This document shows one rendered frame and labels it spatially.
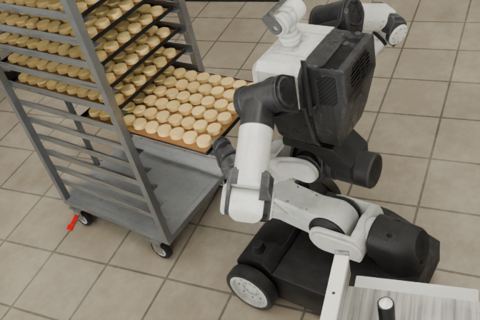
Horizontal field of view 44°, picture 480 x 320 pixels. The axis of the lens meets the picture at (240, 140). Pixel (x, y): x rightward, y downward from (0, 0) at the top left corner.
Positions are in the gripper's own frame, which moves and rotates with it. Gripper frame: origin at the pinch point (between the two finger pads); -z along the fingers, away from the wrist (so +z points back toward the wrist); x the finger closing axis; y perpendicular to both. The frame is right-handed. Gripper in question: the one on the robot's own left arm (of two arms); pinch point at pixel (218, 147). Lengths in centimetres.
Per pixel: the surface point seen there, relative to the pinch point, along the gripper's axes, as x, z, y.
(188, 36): 15, -49, -14
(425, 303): 16, 90, -7
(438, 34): -69, -89, -169
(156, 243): -57, -31, 28
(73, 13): 49, -27, 24
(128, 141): -2.0, -27.0, 23.6
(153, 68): 10.3, -45.3, 3.1
